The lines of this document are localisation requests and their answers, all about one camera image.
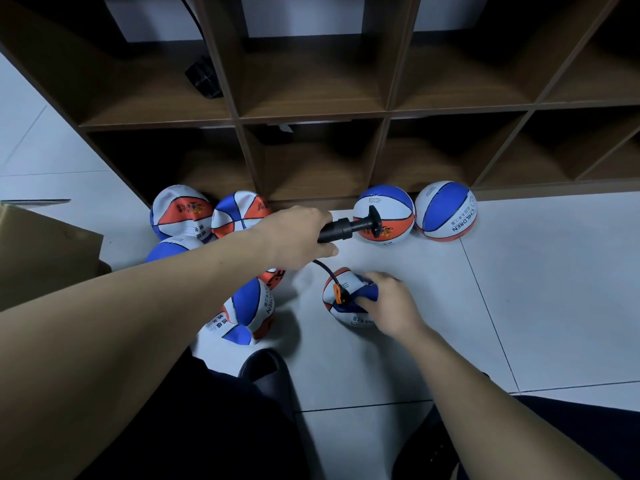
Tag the person's left hand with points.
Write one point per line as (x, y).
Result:
(290, 237)

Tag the person's right hand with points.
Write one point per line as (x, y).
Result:
(395, 309)

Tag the person's right thumb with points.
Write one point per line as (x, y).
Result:
(367, 304)

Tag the person's left thumb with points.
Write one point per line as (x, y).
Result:
(324, 251)

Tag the half-inflated tricolour ball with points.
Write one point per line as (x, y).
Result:
(345, 314)

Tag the black hand air pump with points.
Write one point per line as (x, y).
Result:
(350, 227)

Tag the person's right forearm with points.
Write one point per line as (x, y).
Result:
(480, 409)

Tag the person's left forearm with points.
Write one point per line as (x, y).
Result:
(125, 334)

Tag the deflated tricolour ball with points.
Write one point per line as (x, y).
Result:
(169, 248)
(272, 278)
(250, 309)
(239, 212)
(182, 212)

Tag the inflated tricolour ball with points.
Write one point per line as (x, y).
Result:
(387, 207)
(446, 210)

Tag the person's dark left slipper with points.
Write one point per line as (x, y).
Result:
(267, 377)

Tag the person's dark slipper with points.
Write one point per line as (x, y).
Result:
(267, 377)
(425, 447)

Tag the person's dark right slipper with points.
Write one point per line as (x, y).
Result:
(425, 447)

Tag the brown wooden cubby shelf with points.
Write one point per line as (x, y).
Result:
(310, 97)

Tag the person's dark trousers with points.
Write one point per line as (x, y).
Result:
(200, 424)

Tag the brown cardboard box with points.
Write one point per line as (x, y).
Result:
(45, 254)

